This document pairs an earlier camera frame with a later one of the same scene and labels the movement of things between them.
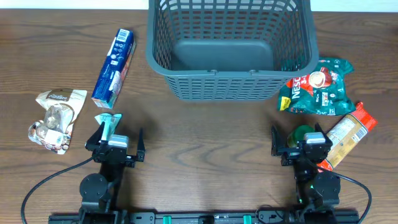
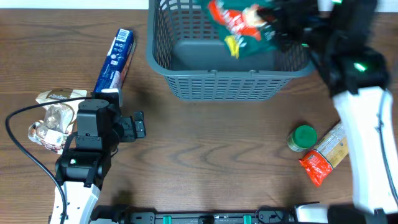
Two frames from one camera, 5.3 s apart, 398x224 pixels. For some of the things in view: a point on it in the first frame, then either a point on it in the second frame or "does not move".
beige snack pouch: [63, 107] does not move
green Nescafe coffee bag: [324, 92] → [240, 23]
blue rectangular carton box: [114, 72] does not move
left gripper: [94, 145] → [131, 132]
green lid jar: [298, 134] does not move
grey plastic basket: [231, 50] does not move
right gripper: [290, 154] → [278, 27]
